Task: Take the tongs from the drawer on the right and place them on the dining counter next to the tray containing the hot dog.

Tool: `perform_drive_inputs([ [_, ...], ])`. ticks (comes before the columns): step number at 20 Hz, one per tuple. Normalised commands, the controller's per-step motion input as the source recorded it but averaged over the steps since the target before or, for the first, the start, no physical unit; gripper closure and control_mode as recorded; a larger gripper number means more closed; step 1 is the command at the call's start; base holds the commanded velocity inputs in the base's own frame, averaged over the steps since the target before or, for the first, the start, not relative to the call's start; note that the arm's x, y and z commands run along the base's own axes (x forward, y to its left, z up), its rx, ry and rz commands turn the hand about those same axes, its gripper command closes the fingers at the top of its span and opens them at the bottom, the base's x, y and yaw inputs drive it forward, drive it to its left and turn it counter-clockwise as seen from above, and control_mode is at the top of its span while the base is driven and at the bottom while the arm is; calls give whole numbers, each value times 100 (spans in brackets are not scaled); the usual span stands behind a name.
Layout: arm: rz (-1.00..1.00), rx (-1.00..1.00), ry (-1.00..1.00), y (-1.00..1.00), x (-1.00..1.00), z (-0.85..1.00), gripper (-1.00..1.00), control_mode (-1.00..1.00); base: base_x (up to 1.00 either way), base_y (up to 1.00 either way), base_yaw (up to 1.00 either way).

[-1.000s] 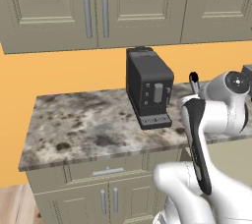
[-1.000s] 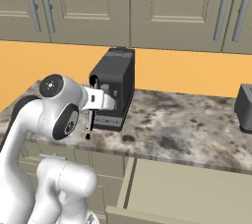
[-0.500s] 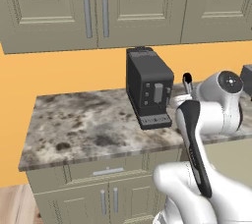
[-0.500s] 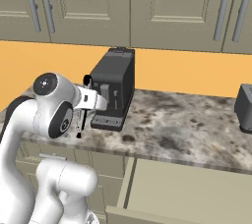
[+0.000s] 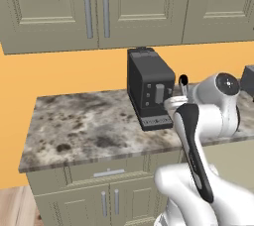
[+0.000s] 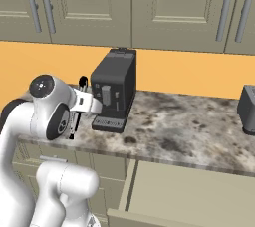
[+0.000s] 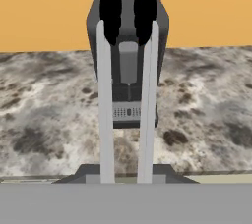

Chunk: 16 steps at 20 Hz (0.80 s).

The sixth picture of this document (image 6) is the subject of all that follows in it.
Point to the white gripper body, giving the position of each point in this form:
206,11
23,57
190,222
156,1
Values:
95,105

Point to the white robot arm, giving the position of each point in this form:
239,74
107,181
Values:
20,144

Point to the beige drawer front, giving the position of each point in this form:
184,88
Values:
26,153

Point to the open beige drawer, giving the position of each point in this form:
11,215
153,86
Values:
186,194

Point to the black slender upright tool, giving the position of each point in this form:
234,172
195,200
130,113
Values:
74,124

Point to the black coffee machine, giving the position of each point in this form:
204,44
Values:
116,81

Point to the beige base cupboard panel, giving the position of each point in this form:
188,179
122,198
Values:
108,171

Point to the dark grey toaster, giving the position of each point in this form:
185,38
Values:
248,108

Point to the beige wall cupboard door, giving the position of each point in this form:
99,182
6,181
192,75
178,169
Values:
89,5
250,46
179,5
13,5

